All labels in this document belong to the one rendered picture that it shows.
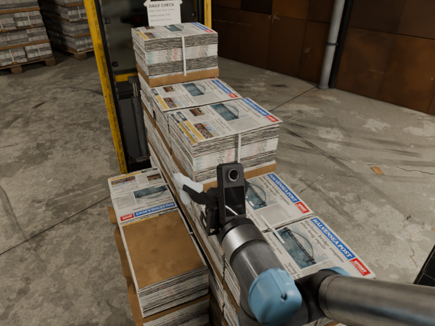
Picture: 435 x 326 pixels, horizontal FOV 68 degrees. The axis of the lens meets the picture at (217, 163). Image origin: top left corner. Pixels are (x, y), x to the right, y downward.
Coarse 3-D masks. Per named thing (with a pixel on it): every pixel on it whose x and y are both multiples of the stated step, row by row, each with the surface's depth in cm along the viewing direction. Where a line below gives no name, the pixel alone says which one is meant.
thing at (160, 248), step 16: (128, 224) 145; (144, 224) 145; (160, 224) 145; (176, 224) 145; (128, 240) 138; (144, 240) 138; (160, 240) 138; (176, 240) 138; (144, 256) 131; (160, 256) 131; (176, 256) 131; (192, 256) 131; (144, 272) 124; (160, 272) 124; (176, 272) 124
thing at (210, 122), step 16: (176, 112) 135; (192, 112) 135; (208, 112) 135; (224, 112) 135; (240, 112) 135; (256, 112) 135; (192, 128) 123; (208, 128) 123; (224, 128) 123; (240, 128) 123; (256, 128) 123
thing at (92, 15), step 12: (84, 0) 174; (96, 0) 178; (96, 12) 181; (96, 24) 182; (96, 36) 185; (96, 48) 189; (108, 48) 195; (96, 60) 194; (108, 60) 196; (108, 72) 200; (108, 84) 202; (108, 96) 206; (108, 108) 210; (120, 108) 218; (120, 120) 220; (120, 132) 224; (120, 144) 227; (120, 156) 232; (120, 168) 238
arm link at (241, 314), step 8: (240, 304) 53; (304, 304) 55; (240, 312) 54; (296, 312) 54; (304, 312) 54; (240, 320) 55; (248, 320) 52; (256, 320) 51; (288, 320) 54; (296, 320) 54; (304, 320) 55
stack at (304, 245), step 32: (160, 160) 182; (256, 192) 129; (288, 192) 129; (256, 224) 114; (288, 224) 117; (320, 224) 114; (224, 256) 111; (288, 256) 103; (320, 256) 103; (352, 256) 103; (224, 288) 122; (320, 320) 99
